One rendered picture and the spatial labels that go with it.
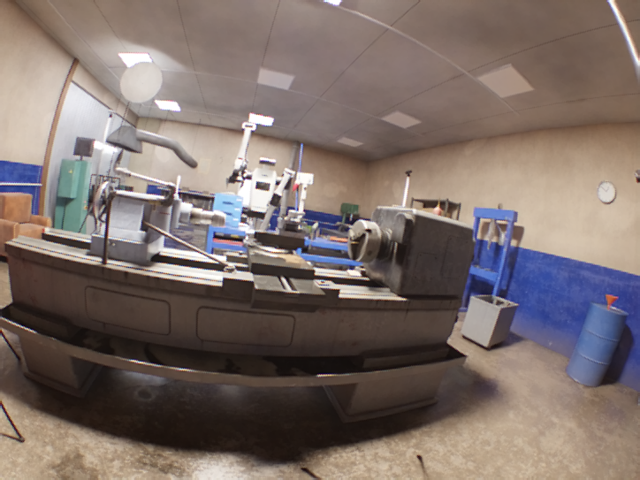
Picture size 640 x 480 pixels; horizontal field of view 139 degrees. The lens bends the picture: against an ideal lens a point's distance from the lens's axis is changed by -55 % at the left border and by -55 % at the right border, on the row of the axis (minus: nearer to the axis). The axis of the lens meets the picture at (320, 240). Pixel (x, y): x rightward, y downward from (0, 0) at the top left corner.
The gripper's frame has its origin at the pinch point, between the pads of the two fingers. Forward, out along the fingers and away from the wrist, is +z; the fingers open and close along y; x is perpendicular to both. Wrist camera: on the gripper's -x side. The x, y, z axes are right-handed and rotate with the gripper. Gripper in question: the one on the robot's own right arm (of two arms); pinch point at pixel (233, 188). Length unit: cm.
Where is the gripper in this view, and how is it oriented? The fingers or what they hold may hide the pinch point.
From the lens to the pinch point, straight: 200.2
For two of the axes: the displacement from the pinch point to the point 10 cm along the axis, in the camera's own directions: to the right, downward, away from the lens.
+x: -3.0, 3.7, 8.8
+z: -0.3, 9.2, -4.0
